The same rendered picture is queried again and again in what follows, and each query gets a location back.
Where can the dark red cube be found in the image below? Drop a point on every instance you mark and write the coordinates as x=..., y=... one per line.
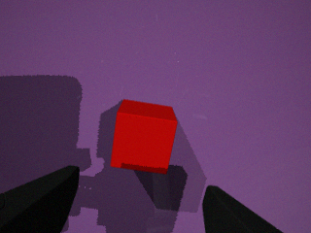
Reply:
x=143, y=138

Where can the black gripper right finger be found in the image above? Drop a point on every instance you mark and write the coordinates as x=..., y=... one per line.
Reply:
x=223, y=214

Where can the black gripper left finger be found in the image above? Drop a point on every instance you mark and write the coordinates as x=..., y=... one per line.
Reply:
x=40, y=206

